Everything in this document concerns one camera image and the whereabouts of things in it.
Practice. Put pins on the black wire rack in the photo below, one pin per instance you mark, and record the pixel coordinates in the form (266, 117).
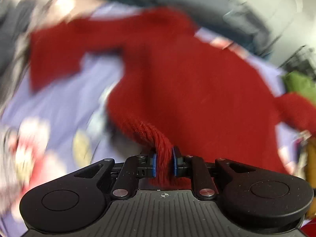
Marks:
(302, 60)

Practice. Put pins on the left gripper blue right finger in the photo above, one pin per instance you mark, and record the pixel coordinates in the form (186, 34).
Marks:
(182, 164)

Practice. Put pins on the grey duvet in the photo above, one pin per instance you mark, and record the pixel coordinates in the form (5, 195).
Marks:
(229, 18)

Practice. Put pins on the mustard brown garment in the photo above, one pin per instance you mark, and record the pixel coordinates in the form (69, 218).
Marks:
(310, 172)

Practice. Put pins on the green folded garment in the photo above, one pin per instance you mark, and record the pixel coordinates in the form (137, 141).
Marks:
(299, 83)

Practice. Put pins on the red knit cardigan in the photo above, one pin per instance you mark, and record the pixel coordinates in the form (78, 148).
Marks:
(176, 90)

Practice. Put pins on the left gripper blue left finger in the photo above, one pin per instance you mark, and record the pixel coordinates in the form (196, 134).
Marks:
(147, 164)

